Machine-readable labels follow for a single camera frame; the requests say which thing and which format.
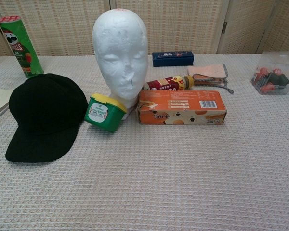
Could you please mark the black baseball cap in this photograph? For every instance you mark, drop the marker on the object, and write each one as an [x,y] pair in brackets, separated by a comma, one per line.
[45,106]

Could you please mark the white foam mannequin head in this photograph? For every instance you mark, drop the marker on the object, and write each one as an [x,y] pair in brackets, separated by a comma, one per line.
[120,48]

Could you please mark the red label milk tea bottle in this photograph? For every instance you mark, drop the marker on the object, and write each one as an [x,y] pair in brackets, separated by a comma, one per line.
[166,84]

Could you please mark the orange biscuit box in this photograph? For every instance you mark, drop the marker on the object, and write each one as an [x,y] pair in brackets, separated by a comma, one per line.
[183,106]

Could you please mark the green tub with yellow lid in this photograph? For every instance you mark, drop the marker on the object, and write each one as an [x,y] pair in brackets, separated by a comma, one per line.
[103,116]

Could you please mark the white woven tablecloth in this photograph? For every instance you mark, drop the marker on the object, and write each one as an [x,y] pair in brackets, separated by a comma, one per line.
[159,173]

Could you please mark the dark blue rectangular box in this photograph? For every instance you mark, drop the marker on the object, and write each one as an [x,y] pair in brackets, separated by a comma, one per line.
[173,60]

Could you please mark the pink cloth with grey trim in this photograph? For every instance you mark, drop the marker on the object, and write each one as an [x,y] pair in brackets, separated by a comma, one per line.
[209,72]

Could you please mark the woven beige folding screen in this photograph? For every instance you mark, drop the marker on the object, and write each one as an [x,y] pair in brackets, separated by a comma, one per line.
[183,24]

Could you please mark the metal screen hinge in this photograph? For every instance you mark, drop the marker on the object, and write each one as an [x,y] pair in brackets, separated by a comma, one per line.
[225,27]

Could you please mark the green Pringles can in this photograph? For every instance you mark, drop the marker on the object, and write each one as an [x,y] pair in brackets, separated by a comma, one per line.
[26,55]

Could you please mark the clear plastic box of clips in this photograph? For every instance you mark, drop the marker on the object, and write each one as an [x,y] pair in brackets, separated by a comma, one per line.
[273,77]

